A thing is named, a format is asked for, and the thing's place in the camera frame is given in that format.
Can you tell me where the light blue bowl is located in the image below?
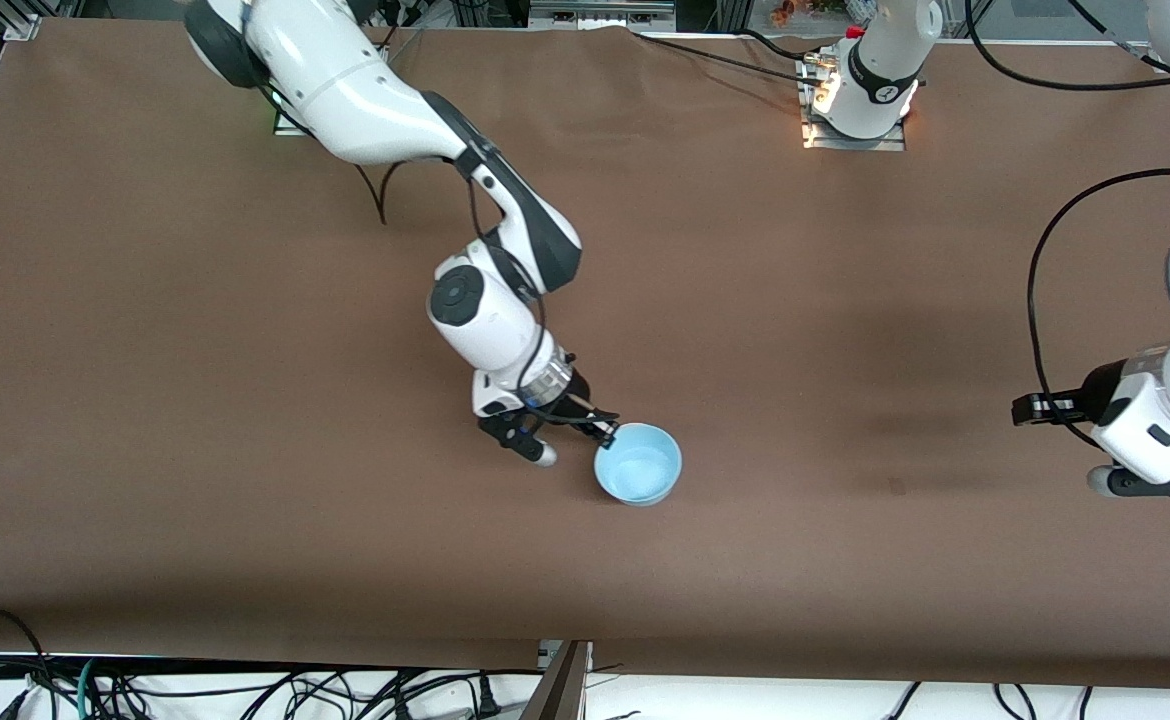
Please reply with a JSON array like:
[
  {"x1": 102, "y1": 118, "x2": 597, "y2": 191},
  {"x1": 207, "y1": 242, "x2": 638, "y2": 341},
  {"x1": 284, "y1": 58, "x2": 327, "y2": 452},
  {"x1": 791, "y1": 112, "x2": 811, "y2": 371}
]
[{"x1": 594, "y1": 423, "x2": 683, "y2": 507}]

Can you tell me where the brown table cover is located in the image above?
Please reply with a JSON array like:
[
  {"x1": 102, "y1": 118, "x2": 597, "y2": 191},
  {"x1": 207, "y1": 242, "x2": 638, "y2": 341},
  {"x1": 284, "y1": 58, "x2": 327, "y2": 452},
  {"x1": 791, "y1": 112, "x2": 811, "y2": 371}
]
[{"x1": 0, "y1": 20, "x2": 1170, "y2": 691}]

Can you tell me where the silver background box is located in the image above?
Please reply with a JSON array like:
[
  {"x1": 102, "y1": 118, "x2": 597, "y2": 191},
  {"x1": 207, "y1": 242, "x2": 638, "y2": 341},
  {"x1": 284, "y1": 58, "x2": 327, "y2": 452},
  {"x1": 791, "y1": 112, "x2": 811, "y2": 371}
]
[{"x1": 530, "y1": 0, "x2": 676, "y2": 31}]

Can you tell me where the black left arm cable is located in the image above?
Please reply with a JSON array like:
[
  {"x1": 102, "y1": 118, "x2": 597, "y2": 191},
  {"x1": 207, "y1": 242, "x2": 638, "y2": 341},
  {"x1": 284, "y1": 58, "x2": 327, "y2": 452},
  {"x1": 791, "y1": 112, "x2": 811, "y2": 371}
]
[{"x1": 965, "y1": 0, "x2": 1170, "y2": 446}]

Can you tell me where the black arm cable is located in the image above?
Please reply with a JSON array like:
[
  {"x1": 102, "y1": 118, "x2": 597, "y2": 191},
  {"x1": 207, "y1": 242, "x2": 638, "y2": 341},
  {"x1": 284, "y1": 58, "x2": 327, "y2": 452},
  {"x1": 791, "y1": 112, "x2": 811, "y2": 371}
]
[
  {"x1": 357, "y1": 160, "x2": 622, "y2": 429},
  {"x1": 965, "y1": 0, "x2": 1170, "y2": 446}
]

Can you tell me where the aluminium frame post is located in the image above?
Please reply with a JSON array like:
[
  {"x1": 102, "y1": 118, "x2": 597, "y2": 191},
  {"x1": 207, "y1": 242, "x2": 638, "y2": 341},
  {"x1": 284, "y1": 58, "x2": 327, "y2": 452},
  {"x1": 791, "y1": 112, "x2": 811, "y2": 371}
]
[{"x1": 520, "y1": 640, "x2": 594, "y2": 720}]

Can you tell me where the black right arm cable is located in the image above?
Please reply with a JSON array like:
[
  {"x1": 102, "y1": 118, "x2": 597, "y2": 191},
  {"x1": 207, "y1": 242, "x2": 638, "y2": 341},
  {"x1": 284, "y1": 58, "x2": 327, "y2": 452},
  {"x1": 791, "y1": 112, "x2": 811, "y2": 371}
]
[{"x1": 357, "y1": 160, "x2": 622, "y2": 429}]

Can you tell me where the long black table cable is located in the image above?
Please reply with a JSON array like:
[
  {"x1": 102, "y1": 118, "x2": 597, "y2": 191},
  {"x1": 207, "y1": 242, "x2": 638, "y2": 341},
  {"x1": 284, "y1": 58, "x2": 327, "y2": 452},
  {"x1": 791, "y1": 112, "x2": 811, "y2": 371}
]
[{"x1": 630, "y1": 30, "x2": 828, "y2": 86}]

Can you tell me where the short black table cable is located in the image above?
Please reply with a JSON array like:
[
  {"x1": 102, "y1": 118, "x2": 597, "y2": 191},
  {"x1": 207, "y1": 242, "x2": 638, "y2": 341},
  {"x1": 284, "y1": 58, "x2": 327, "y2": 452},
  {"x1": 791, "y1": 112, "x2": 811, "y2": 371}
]
[{"x1": 740, "y1": 28, "x2": 818, "y2": 61}]

